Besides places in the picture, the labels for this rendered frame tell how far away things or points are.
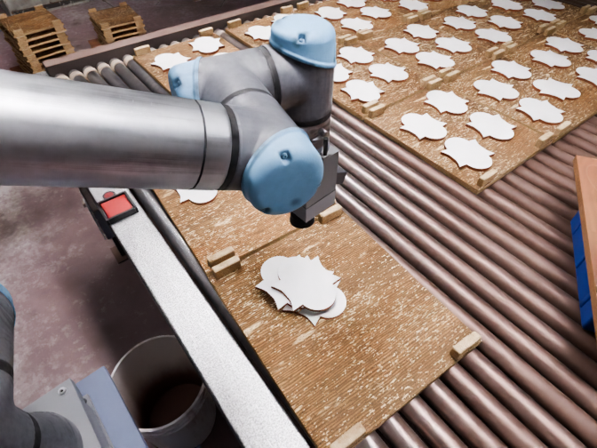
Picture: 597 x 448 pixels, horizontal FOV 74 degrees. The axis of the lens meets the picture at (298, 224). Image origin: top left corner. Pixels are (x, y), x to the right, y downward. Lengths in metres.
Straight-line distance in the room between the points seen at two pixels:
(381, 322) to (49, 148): 0.63
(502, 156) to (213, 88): 0.94
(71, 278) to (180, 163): 1.96
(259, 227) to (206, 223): 0.12
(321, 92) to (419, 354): 0.49
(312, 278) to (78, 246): 1.75
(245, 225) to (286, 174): 0.60
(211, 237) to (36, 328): 1.37
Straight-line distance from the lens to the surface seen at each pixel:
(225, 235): 0.91
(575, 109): 1.55
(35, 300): 2.26
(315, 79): 0.48
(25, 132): 0.30
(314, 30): 0.47
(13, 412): 0.64
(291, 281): 0.78
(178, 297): 0.86
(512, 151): 1.26
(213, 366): 0.77
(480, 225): 1.04
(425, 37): 1.81
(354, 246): 0.88
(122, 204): 1.06
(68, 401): 0.79
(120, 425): 0.83
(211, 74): 0.45
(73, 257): 2.34
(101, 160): 0.30
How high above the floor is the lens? 1.61
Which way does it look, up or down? 48 degrees down
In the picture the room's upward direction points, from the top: straight up
